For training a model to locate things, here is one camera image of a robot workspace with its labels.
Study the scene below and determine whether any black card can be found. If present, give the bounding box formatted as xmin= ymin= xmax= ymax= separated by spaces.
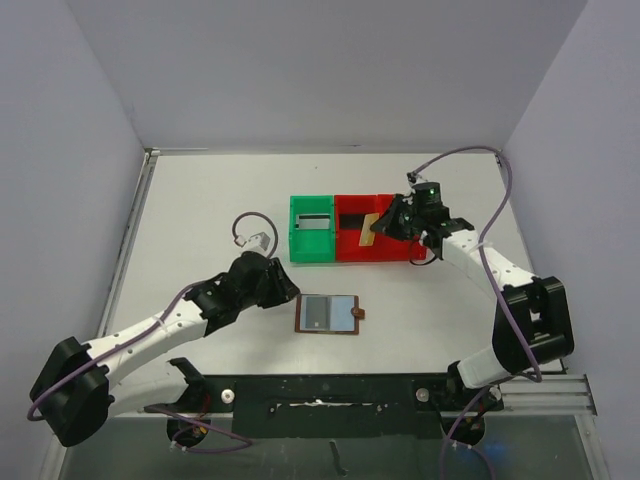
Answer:
xmin=338 ymin=213 xmax=366 ymax=231

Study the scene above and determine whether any brown leather card holder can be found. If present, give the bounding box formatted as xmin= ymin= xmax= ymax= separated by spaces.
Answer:
xmin=295 ymin=294 xmax=366 ymax=335

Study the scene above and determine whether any aluminium rail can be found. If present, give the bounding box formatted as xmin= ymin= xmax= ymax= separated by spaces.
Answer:
xmin=497 ymin=374 xmax=597 ymax=416
xmin=96 ymin=149 xmax=160 ymax=338

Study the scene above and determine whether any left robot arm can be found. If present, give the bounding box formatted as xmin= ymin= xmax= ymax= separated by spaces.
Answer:
xmin=26 ymin=252 xmax=300 ymax=446

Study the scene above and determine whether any aluminium left rail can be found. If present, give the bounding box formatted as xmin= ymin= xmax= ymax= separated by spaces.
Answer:
xmin=96 ymin=149 xmax=160 ymax=338

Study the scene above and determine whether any green bin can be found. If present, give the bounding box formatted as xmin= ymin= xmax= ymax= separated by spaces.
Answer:
xmin=288 ymin=195 xmax=336 ymax=264

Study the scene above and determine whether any red bin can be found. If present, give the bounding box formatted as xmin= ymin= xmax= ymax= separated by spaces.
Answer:
xmin=334 ymin=195 xmax=381 ymax=263
xmin=374 ymin=194 xmax=429 ymax=266

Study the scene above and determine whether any red bin right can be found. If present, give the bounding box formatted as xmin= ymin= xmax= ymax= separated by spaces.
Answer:
xmin=374 ymin=194 xmax=429 ymax=266

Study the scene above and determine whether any aluminium front rail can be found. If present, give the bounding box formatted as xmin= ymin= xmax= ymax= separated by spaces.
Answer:
xmin=497 ymin=374 xmax=597 ymax=416

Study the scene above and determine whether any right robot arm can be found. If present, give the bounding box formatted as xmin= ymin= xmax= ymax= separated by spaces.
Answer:
xmin=370 ymin=182 xmax=575 ymax=409

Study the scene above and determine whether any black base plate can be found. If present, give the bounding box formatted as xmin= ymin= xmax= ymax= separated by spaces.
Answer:
xmin=144 ymin=372 xmax=504 ymax=441

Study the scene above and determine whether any red bin middle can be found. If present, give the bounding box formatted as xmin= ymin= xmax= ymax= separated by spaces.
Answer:
xmin=334 ymin=195 xmax=381 ymax=263

